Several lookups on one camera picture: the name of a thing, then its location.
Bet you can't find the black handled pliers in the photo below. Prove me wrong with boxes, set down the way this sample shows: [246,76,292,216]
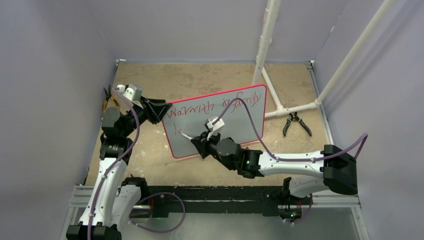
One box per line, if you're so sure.
[282,111,313,138]

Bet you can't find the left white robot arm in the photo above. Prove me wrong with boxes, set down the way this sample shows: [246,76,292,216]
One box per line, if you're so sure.
[65,97,172,240]

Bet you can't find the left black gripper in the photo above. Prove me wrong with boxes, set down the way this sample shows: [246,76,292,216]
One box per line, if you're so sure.
[121,95,171,138]

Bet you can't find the yellow handled pliers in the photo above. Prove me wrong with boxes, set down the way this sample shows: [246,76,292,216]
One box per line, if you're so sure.
[102,85,121,112]

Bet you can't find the aluminium frame rail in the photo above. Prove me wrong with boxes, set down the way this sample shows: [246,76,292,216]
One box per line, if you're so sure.
[60,178,369,240]

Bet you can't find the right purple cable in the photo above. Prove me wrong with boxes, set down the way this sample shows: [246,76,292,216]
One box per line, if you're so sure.
[211,97,369,226]

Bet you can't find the white red marker pen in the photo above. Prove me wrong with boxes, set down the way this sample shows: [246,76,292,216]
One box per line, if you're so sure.
[179,132,193,140]

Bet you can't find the pink framed whiteboard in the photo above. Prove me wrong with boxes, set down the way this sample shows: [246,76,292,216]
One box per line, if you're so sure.
[162,84,267,159]

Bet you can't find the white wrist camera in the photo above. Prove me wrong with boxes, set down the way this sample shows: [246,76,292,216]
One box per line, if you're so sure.
[205,115,225,141]
[116,84,142,108]

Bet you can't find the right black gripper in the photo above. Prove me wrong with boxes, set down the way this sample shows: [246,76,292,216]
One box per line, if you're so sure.
[192,128,235,170]

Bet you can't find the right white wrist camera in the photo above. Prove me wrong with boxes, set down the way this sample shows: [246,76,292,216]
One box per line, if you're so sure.
[205,115,225,141]

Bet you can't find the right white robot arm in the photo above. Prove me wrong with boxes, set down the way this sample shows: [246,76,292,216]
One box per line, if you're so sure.
[190,131,358,204]

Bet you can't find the white pvc pipe frame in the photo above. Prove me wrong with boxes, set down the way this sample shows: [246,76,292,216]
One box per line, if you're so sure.
[251,0,397,119]

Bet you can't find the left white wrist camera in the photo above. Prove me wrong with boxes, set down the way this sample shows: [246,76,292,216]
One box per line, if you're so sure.
[116,84,142,108]

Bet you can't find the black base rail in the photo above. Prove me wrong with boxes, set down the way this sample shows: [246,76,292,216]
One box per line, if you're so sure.
[142,185,300,218]

